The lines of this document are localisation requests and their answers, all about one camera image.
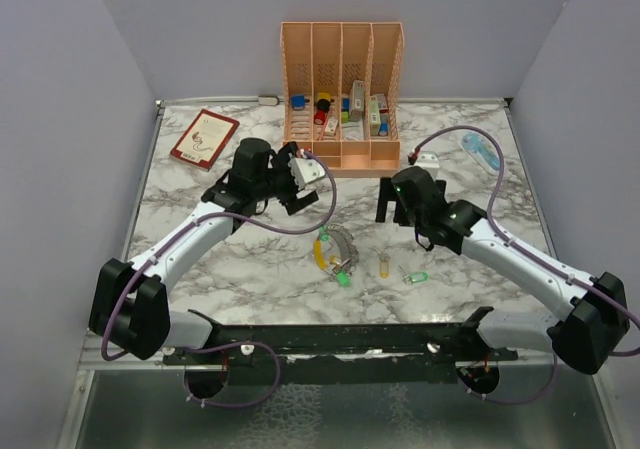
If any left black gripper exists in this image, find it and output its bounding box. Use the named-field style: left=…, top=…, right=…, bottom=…
left=253, top=143, right=318, bottom=214

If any metal keyring with yellow grip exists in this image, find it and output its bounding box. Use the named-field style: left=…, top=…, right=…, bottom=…
left=312, top=224, right=359, bottom=283

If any yellow tag key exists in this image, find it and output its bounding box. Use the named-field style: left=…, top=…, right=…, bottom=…
left=327, top=255, right=349, bottom=273
left=373, top=247, right=390, bottom=278

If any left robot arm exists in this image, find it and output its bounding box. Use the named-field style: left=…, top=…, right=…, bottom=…
left=89, top=138, right=327, bottom=364

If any small white red box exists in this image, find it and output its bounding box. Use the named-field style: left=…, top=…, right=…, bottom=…
left=324, top=116, right=338, bottom=137

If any blue toy block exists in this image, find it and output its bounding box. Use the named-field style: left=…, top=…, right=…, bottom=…
left=290, top=94, right=308, bottom=111

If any red black toy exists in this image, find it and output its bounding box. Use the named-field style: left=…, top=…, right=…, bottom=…
left=313, top=98, right=331, bottom=125

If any light green tag key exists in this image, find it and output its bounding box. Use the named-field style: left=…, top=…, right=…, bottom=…
left=399, top=266, right=429, bottom=285

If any red book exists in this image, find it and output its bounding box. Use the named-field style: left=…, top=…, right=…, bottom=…
left=169, top=109, right=240, bottom=171

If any blue packaged item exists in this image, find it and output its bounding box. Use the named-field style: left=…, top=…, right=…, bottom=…
left=460, top=132, right=501, bottom=175

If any grey green box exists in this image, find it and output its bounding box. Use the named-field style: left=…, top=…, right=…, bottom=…
left=349, top=80, right=366, bottom=122

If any peach desk organizer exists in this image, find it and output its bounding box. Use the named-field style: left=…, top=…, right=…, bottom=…
left=280, top=22, right=404, bottom=177

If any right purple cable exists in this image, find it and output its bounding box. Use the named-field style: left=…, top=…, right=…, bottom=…
left=409, top=125, right=640, bottom=405

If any purple cable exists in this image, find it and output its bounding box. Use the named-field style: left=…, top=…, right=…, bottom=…
left=409, top=125, right=640, bottom=405
left=100, top=150, right=338, bottom=409

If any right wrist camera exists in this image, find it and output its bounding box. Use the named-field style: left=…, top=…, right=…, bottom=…
left=408, top=151, right=440, bottom=179

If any white wall plug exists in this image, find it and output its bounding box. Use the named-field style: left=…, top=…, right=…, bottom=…
left=257, top=95, right=280, bottom=107

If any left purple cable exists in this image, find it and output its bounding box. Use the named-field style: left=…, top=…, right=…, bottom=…
left=100, top=150, right=338, bottom=409

